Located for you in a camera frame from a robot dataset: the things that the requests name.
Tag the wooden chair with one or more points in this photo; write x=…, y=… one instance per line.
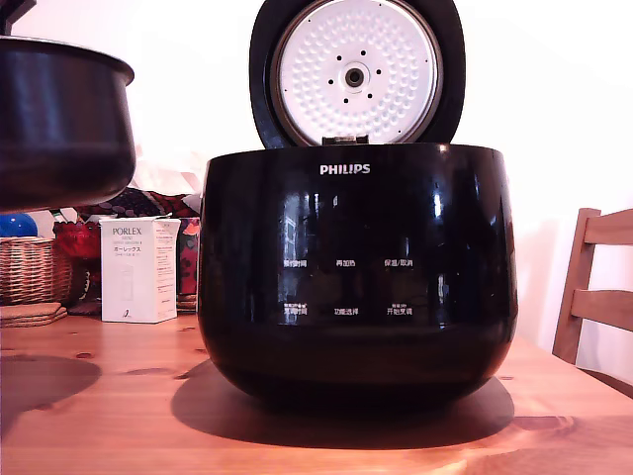
x=593, y=302

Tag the black rice cooker lid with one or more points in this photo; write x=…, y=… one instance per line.
x=452, y=59

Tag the dark patterned cushion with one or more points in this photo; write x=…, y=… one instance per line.
x=148, y=203

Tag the black Philips rice cooker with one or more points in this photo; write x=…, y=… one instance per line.
x=356, y=356

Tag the black cooking pot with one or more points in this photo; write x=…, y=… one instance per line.
x=59, y=128

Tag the cork coaster stack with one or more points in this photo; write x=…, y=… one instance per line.
x=29, y=315

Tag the red floral patterned box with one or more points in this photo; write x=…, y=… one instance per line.
x=189, y=252

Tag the blue ball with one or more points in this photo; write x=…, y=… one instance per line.
x=17, y=226

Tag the white Porlex cardboard box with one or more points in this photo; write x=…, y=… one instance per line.
x=128, y=277

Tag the woven wicker basket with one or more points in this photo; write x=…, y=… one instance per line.
x=29, y=272

